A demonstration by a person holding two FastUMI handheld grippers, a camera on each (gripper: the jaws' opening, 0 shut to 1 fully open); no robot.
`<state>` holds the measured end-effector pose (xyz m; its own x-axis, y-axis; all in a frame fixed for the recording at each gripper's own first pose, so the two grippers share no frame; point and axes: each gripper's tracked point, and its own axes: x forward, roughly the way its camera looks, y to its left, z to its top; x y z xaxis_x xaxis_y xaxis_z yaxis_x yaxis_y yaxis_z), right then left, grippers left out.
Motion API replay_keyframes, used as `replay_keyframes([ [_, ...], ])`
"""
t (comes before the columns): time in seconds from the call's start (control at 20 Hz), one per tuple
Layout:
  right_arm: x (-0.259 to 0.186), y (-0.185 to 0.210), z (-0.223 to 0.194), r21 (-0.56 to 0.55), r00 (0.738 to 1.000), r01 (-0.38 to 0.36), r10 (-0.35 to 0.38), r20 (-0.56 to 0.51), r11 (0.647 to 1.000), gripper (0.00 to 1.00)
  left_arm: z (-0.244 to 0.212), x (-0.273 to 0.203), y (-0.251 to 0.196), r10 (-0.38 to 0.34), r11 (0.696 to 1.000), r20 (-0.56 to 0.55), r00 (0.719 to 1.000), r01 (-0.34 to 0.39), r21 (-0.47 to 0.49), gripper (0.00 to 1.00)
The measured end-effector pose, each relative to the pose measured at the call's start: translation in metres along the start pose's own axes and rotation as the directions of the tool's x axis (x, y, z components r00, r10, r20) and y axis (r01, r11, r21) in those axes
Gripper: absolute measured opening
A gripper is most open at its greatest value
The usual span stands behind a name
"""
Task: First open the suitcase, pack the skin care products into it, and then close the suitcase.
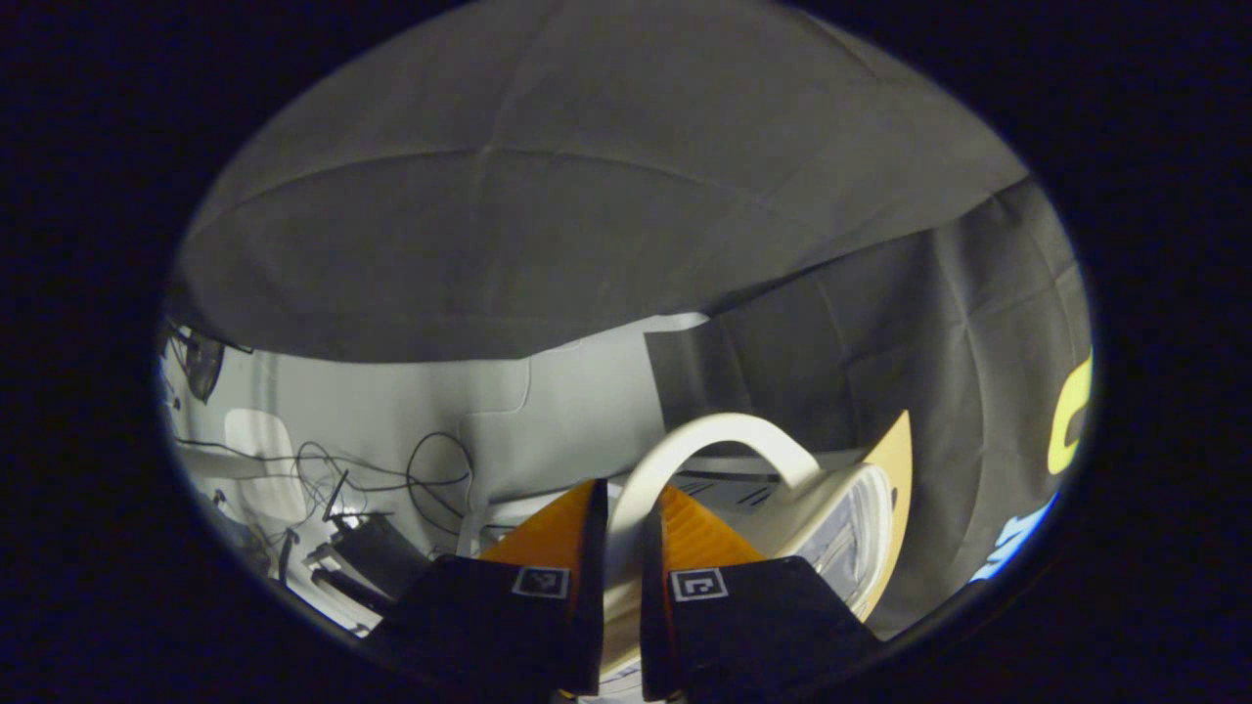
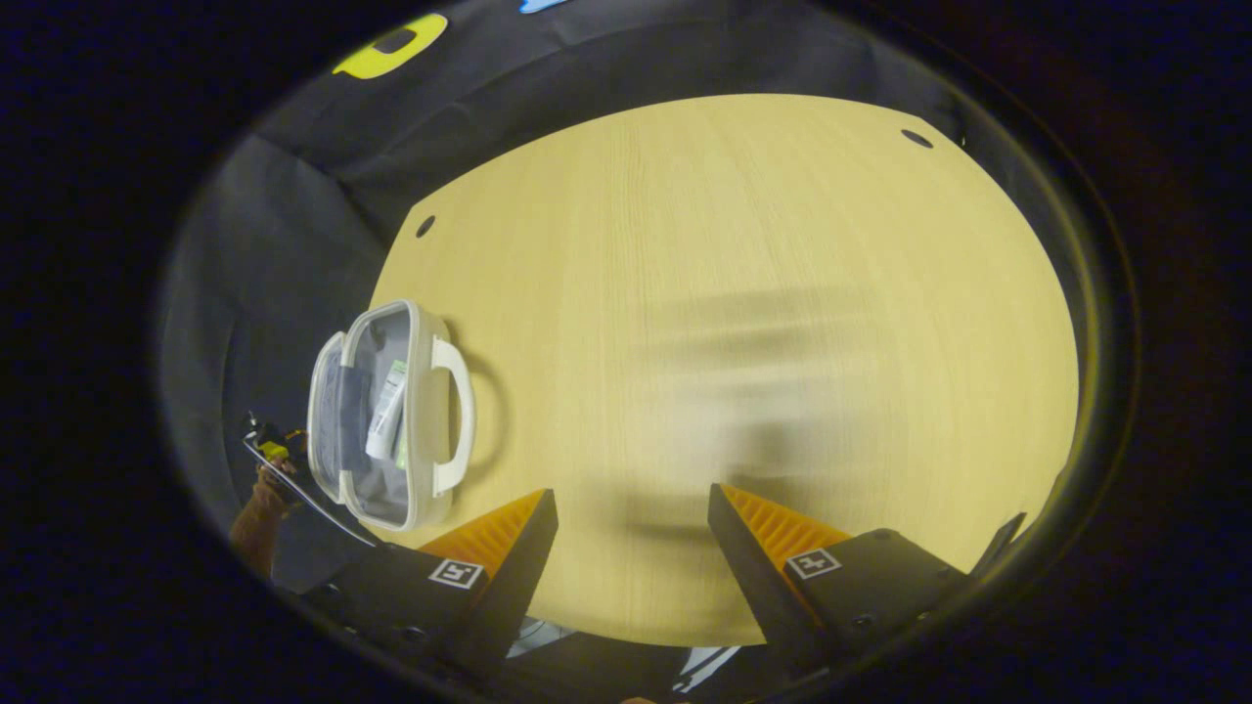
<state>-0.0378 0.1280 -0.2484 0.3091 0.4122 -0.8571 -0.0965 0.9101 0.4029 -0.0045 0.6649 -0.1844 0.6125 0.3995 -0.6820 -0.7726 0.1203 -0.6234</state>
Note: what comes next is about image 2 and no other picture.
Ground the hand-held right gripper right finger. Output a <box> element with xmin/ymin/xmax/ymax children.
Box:
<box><xmin>707</xmin><ymin>482</ymin><xmax>969</xmax><ymax>676</ymax></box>

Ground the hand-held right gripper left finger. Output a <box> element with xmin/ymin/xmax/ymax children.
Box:
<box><xmin>303</xmin><ymin>487</ymin><xmax>560</xmax><ymax>681</ymax></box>

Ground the white skin care tube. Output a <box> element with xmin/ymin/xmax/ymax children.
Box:
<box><xmin>365</xmin><ymin>359</ymin><xmax>410</xmax><ymax>461</ymax></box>

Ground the black backdrop cloth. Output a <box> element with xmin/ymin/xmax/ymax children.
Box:
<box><xmin>161</xmin><ymin>0</ymin><xmax>1106</xmax><ymax>588</ymax></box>

